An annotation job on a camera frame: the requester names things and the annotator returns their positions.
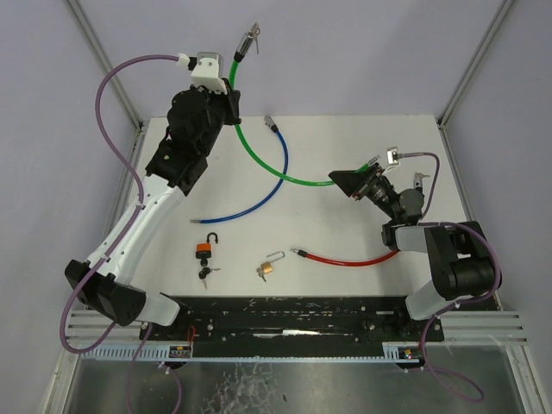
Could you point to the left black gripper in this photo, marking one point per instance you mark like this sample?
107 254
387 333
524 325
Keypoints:
233 105

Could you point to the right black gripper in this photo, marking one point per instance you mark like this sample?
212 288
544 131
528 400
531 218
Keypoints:
362 186

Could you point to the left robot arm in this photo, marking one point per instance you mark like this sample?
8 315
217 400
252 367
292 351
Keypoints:
104 281

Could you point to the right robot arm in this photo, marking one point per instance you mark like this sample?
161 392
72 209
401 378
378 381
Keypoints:
463 267

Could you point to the brass padlock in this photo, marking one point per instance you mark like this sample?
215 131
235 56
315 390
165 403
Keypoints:
267 266

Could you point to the orange black padlock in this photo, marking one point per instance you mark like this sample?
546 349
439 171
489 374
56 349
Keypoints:
204 250

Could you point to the black padlock keys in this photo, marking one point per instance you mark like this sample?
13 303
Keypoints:
204 273

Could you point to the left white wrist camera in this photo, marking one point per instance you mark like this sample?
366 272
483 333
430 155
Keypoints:
206 72

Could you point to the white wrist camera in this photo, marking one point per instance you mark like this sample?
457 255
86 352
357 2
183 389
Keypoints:
206 72
393 158

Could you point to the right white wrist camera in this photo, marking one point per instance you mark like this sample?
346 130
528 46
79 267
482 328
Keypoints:
393 158

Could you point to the red cable lock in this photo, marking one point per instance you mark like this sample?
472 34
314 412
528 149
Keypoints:
344 262

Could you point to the white slotted cable duct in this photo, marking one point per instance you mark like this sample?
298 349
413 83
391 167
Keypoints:
257 349

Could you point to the left aluminium frame post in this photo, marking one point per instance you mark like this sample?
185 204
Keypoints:
85 27

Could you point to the aluminium frame post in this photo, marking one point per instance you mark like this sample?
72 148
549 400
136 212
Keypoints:
85 27
492 30

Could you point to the right aluminium frame post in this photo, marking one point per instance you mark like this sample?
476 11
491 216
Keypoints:
492 30

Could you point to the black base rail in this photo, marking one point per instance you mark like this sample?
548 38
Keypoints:
364 319

